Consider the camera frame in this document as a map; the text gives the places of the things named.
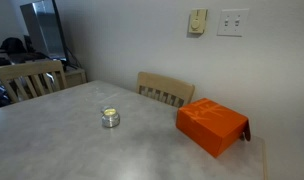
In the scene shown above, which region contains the silver candle jar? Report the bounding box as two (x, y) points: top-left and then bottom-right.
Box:
(101, 107), (121, 129)

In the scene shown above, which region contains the orange cardboard box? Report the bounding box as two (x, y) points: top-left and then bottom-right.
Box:
(175, 97), (252, 159)

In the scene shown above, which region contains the wooden side cabinet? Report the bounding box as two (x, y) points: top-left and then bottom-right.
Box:
(60, 66), (88, 89)

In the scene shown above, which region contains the stainless steel refrigerator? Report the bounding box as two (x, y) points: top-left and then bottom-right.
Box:
(19, 0), (68, 61)

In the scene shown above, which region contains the black bag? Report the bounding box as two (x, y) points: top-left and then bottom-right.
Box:
(0, 37), (28, 55)

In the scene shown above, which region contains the beige wall thermostat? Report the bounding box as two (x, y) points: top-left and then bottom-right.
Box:
(187, 8), (209, 35)

